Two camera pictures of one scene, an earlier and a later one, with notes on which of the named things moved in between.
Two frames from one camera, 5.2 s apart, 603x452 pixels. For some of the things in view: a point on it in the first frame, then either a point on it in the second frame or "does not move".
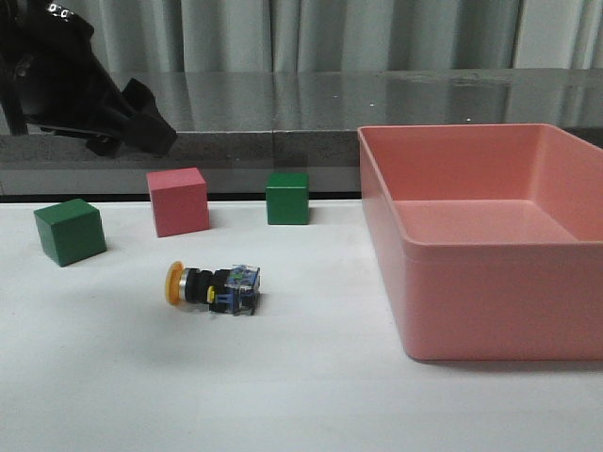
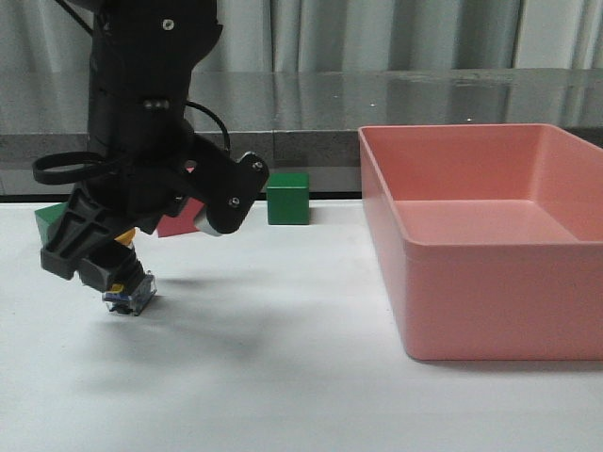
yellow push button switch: [234, 290] -> [134, 299]
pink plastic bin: [492, 237] does not move
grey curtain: [301, 36] does not move
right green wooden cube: [287, 199] does not move
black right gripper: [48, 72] -> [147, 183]
